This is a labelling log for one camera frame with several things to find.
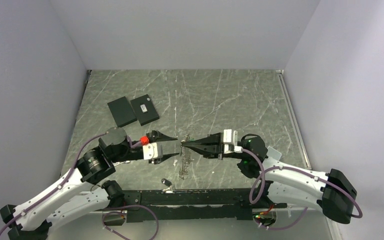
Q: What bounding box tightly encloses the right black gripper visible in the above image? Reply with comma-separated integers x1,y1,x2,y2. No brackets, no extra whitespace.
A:
181,132,246,161

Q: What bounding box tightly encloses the silver keyring chain with keys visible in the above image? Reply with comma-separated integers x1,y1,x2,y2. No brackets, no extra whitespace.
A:
178,134,196,180

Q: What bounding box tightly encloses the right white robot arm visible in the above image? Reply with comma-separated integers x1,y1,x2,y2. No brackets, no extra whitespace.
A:
181,129,363,224

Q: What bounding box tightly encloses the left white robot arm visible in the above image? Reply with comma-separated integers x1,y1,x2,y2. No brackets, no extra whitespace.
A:
0,127,175,240

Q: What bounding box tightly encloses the black box with label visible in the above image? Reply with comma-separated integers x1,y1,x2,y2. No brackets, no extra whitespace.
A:
130,94,160,126

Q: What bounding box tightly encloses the black box lid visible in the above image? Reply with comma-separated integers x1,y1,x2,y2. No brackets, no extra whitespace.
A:
107,96,138,128

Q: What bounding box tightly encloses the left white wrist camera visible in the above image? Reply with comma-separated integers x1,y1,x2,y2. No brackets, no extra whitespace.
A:
142,142,164,161

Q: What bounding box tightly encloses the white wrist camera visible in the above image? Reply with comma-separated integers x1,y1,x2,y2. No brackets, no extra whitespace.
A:
221,129,243,154
142,142,164,161

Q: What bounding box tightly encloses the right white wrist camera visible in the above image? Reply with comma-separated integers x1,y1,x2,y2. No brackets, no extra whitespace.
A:
221,129,243,154

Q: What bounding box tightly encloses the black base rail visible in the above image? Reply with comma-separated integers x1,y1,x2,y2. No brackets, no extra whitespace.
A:
107,188,287,223

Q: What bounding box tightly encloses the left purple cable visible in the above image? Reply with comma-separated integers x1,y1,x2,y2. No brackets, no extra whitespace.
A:
0,132,161,240

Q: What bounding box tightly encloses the aluminium frame rail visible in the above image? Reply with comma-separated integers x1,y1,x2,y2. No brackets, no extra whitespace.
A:
275,69,313,170

